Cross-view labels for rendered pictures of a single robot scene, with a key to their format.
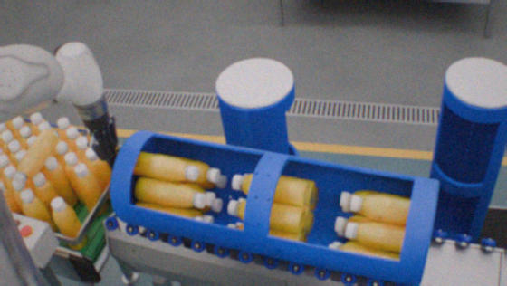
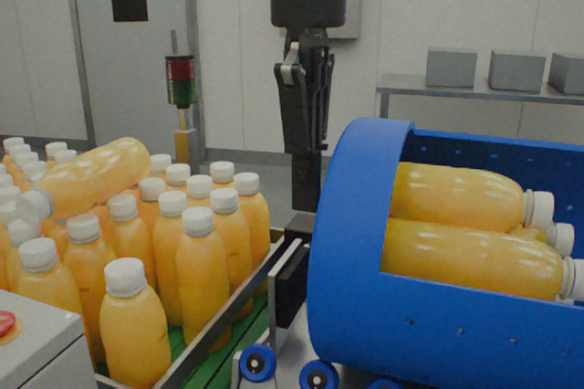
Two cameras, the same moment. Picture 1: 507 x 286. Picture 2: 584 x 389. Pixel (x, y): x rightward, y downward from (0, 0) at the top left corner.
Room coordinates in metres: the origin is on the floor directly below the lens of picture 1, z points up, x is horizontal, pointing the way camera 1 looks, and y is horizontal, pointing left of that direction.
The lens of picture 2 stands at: (0.71, 0.46, 1.34)
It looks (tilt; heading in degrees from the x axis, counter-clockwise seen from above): 22 degrees down; 355
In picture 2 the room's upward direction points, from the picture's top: straight up
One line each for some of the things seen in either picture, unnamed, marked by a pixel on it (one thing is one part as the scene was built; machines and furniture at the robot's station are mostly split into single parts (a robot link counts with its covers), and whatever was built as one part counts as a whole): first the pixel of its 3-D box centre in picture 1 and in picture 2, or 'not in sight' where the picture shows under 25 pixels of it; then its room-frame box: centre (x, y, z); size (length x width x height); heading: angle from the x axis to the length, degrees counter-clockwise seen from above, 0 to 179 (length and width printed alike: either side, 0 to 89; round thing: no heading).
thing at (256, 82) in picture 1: (254, 81); not in sight; (1.63, -0.04, 1.03); 0.28 x 0.28 x 0.01
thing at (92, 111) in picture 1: (90, 103); not in sight; (1.20, 0.41, 1.39); 0.09 x 0.09 x 0.06
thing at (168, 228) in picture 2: (80, 178); (179, 263); (1.32, 0.59, 0.99); 0.07 x 0.07 x 0.19
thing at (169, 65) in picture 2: not in sight; (180, 68); (1.71, 0.62, 1.23); 0.06 x 0.06 x 0.04
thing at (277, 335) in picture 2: not in sight; (291, 297); (1.22, 0.43, 0.99); 0.10 x 0.02 x 0.12; 155
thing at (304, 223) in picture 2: not in sight; (307, 249); (1.42, 0.38, 0.95); 0.10 x 0.07 x 0.10; 155
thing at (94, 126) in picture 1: (98, 123); (307, 34); (1.20, 0.41, 1.32); 0.08 x 0.07 x 0.09; 155
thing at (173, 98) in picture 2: not in sight; (182, 90); (1.71, 0.62, 1.18); 0.06 x 0.06 x 0.05
